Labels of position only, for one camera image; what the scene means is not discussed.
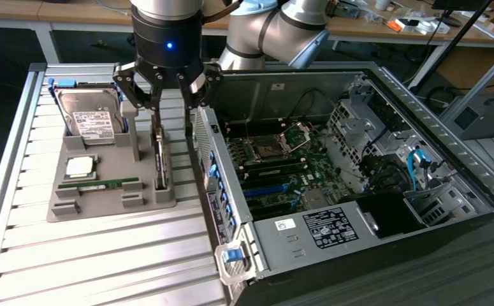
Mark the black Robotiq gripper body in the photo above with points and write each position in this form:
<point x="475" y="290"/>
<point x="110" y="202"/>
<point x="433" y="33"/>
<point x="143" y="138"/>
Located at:
<point x="167" y="35"/>

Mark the green graphics card black fan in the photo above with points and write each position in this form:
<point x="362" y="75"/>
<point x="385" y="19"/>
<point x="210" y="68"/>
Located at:
<point x="161" y="165"/>

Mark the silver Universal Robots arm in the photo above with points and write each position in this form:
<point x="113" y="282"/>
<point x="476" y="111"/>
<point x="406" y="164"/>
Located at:
<point x="272" y="28"/>

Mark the silver hard disk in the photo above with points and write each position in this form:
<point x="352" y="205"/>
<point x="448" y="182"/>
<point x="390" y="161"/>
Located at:
<point x="94" y="124"/>

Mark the hard disk drive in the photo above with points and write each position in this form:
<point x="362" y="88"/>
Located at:
<point x="52" y="90"/>

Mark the CPU socket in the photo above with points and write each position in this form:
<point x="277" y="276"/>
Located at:
<point x="268" y="148"/>

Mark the metal socket cover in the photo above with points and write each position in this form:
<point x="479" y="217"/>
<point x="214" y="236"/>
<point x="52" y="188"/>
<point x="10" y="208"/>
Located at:
<point x="298" y="135"/>

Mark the silver CPU chip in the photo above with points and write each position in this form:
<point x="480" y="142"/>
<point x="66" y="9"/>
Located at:
<point x="81" y="167"/>

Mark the open black PC case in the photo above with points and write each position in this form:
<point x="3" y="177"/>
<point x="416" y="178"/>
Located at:
<point x="238" y="178"/>

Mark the green RAM stick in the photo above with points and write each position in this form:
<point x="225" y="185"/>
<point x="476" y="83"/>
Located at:
<point x="115" y="183"/>

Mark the black installed RAM stick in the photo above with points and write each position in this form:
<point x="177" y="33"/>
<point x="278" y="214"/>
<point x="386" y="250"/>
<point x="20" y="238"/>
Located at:
<point x="272" y="172"/>

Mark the blue expansion slot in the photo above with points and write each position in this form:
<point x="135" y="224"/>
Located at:
<point x="268" y="190"/>

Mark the grey plastic parts rack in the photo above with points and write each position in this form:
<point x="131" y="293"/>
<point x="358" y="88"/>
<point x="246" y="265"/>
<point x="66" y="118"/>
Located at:
<point x="110" y="201"/>

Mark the green Dell motherboard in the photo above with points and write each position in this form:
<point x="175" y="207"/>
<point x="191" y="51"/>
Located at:
<point x="314" y="178"/>

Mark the grey electronic device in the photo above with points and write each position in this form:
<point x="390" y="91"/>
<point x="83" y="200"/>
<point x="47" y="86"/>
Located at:
<point x="348" y="9"/>

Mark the silver chipset heatsink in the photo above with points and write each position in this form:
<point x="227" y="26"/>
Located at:
<point x="317" y="198"/>

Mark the small orange box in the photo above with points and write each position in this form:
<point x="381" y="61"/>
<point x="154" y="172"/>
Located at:
<point x="396" y="25"/>

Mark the white cup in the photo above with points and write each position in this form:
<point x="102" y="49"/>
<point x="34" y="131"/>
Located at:
<point x="382" y="4"/>

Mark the grey power supply unit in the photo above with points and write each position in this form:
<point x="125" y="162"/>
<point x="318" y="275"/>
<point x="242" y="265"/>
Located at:
<point x="281" y="252"/>

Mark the small white box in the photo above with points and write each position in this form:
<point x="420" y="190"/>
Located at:
<point x="432" y="28"/>

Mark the black tripod pole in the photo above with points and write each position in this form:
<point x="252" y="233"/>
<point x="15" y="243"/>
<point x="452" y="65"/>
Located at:
<point x="464" y="32"/>

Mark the black monitor with stand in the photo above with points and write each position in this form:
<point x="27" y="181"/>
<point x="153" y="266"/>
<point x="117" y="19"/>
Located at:
<point x="451" y="4"/>

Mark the grey computer tower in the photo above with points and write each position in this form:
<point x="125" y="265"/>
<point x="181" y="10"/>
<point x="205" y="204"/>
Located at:
<point x="489" y="121"/>

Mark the wooden desk white frame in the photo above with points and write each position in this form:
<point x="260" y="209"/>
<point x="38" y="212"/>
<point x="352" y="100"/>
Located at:
<point x="357" y="30"/>
<point x="16" y="12"/>

